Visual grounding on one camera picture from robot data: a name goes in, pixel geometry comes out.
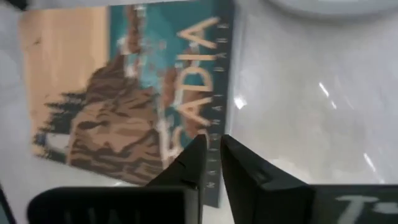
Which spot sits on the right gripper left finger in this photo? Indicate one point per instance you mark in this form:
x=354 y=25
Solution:
x=174 y=202

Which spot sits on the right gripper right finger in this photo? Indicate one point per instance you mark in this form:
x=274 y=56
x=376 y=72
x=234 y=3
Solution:
x=264 y=199

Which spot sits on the grey plastic tray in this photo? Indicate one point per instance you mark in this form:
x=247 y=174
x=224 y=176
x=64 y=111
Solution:
x=335 y=7

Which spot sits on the Acadia picture book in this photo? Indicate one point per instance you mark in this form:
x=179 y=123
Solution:
x=124 y=109

